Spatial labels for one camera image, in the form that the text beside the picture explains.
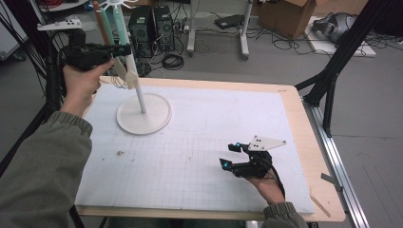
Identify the wire whisk with brown handle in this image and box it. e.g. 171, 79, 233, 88
92, 0, 129, 90

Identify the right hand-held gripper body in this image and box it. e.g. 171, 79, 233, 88
230, 135, 288, 180

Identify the white utensil stand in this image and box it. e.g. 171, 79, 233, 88
87, 0, 173, 136

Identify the white grid mat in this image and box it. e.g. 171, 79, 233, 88
74, 83, 317, 215

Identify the white metal stand frame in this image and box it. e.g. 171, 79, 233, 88
185, 0, 255, 61

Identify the hand-held gripper black cable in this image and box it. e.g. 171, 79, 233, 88
269, 164, 286, 199
68, 204, 86, 228

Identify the white cabinet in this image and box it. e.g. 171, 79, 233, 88
0, 6, 28, 61

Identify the black metal frame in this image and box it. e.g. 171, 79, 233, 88
0, 0, 88, 175
294, 0, 403, 139

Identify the white floor board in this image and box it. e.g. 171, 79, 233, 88
305, 15, 378, 58

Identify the flat black box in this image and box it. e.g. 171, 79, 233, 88
214, 13, 245, 30

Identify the person's left hand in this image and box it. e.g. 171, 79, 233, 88
60, 58, 115, 118

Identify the grey rounded device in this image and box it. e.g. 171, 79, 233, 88
312, 11, 357, 44

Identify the round white table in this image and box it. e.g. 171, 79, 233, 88
39, 0, 89, 13

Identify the aluminium rail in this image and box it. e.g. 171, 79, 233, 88
302, 98, 372, 228

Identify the right hand-held gripper black cable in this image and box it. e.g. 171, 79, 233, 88
269, 164, 286, 199

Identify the brown cardboard box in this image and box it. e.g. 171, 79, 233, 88
257, 0, 317, 41

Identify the coiled black cable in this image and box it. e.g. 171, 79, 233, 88
162, 53, 185, 71

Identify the thin wooden stick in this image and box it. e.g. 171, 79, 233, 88
309, 193, 332, 219

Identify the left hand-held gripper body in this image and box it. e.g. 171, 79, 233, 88
37, 18, 115, 72

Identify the left hand-held gripper black cable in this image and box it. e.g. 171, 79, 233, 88
68, 204, 86, 228

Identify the grey metal bracket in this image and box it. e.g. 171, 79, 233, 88
320, 172, 345, 193

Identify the person's right hand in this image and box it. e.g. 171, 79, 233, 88
245, 170, 286, 206

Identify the black computer tower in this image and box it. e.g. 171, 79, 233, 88
127, 6, 155, 60
153, 5, 176, 52

